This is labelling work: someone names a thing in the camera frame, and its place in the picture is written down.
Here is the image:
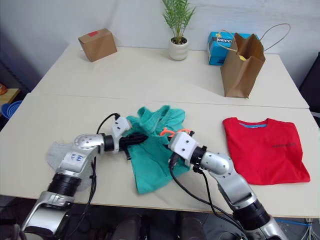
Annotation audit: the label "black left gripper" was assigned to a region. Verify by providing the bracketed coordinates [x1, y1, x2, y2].
[118, 133, 148, 161]

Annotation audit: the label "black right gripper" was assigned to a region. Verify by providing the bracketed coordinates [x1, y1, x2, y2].
[167, 129, 196, 144]

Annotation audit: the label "green shorts with orange drawstring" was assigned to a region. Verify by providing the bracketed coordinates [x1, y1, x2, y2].
[126, 105, 191, 195]

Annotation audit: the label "red t-shirt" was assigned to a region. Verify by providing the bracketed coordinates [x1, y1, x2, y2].
[222, 116, 311, 186]

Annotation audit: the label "blue printed carton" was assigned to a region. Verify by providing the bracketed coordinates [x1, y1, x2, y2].
[206, 31, 260, 66]

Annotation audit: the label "white ribbed plant pot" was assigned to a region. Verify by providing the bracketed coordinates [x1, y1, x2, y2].
[167, 36, 189, 61]

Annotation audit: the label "light grey sock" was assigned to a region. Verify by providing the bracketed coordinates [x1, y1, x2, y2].
[45, 140, 94, 192]

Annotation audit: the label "dark rounded shape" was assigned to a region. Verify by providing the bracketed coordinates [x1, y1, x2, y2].
[110, 213, 147, 240]
[174, 211, 209, 240]

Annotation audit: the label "brown cardboard box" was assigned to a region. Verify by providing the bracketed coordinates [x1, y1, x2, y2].
[78, 28, 118, 63]

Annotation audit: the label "green palm plant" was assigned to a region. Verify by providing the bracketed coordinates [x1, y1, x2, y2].
[161, 0, 197, 45]

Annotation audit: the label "blue plastic basket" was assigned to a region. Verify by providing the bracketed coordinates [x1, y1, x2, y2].
[0, 100, 23, 119]

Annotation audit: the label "wooden side shelf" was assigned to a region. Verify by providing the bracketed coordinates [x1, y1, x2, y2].
[0, 87, 21, 105]

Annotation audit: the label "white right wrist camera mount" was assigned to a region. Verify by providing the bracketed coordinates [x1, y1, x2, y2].
[167, 131, 199, 166]

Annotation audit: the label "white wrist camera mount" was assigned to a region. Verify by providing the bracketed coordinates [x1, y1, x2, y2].
[109, 117, 132, 153]
[167, 131, 199, 166]

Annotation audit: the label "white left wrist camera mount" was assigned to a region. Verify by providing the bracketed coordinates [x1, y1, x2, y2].
[109, 117, 132, 153]

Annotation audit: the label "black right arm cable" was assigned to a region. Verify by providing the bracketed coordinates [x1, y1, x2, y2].
[168, 152, 251, 238]

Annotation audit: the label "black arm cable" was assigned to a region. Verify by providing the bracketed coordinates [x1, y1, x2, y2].
[71, 112, 121, 228]
[168, 152, 251, 238]

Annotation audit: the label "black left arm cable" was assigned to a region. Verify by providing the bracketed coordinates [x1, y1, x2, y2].
[71, 112, 121, 228]

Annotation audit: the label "brown paper bag with handles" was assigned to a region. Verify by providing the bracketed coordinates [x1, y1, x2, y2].
[216, 23, 292, 99]

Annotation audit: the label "blue floor cable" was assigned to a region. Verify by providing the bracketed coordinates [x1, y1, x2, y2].
[274, 218, 314, 227]

